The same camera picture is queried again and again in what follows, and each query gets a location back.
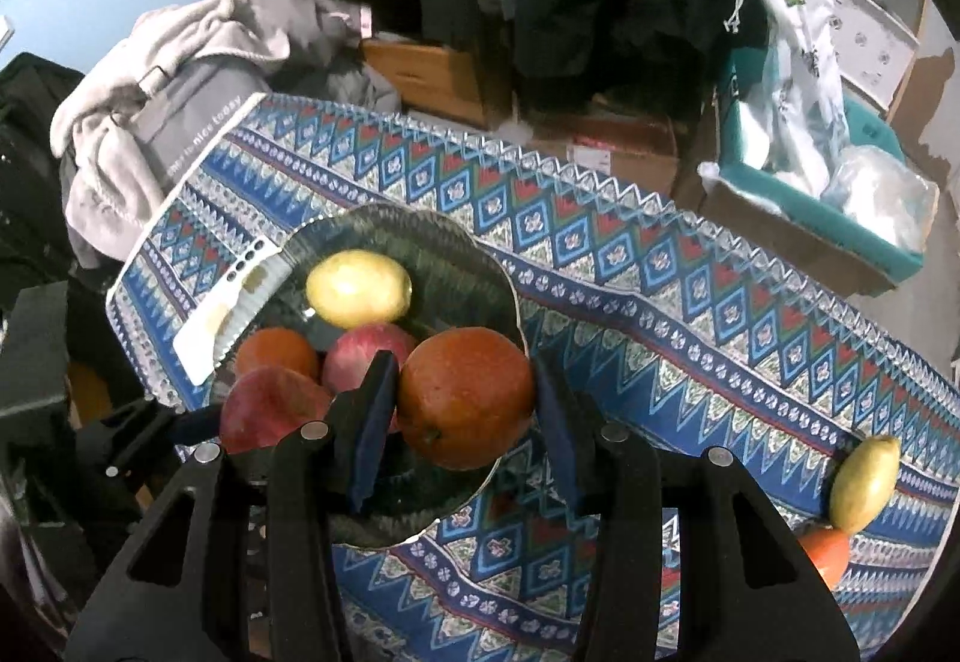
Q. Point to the wooden drawer box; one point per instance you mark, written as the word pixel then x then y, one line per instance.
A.
pixel 427 77

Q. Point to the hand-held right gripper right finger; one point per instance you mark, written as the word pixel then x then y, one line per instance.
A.
pixel 559 422

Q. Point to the cardboard box under bin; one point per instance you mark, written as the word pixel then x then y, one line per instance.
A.
pixel 765 234

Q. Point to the grey garment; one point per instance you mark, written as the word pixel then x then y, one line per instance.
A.
pixel 315 17

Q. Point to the yellow lemon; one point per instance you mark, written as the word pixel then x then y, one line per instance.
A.
pixel 862 482
pixel 360 287

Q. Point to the dark glass plate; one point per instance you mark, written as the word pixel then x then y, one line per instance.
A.
pixel 450 272

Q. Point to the white printed plastic bag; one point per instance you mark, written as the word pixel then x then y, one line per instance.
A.
pixel 795 32

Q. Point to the large orange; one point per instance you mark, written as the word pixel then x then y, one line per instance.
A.
pixel 274 354

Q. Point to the teal plastic bin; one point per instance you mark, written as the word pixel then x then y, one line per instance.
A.
pixel 862 234

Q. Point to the grey printed fabric bag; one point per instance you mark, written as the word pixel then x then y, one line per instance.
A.
pixel 195 122

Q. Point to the brown cardboard box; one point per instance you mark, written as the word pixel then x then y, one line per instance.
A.
pixel 600 144

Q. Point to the small orange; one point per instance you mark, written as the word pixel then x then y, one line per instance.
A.
pixel 825 553
pixel 465 392

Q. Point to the white smartphone with stickers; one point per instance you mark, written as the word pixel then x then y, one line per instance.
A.
pixel 217 324

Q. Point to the blue patterned tablecloth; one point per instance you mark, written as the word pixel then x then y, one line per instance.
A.
pixel 600 242

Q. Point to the white patterned box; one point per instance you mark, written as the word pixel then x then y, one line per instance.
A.
pixel 874 39

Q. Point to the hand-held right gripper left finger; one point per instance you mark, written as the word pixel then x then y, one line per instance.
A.
pixel 371 437

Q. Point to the dark red apple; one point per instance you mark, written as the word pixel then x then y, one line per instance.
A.
pixel 262 411

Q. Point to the beige fleece garment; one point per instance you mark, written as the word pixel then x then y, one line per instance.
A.
pixel 105 137

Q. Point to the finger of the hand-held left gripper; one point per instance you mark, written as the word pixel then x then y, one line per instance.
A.
pixel 127 441

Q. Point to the clear plastic bag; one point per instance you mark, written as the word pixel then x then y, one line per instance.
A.
pixel 885 197

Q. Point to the black bag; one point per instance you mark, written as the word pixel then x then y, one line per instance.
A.
pixel 30 182

